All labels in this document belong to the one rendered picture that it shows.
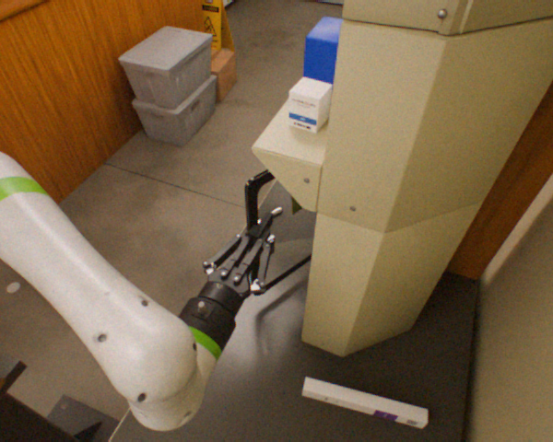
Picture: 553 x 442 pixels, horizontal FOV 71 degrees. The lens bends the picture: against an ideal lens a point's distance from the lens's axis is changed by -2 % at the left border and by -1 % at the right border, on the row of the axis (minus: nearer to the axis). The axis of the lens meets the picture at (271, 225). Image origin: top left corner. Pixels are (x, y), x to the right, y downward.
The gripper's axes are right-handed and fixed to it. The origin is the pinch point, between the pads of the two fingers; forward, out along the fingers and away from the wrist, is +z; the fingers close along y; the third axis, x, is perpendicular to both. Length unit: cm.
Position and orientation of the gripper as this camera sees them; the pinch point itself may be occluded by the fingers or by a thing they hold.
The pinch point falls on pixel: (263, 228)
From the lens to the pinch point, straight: 79.2
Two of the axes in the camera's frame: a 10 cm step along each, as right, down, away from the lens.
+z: 4.0, -6.9, 6.1
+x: 0.0, 6.6, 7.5
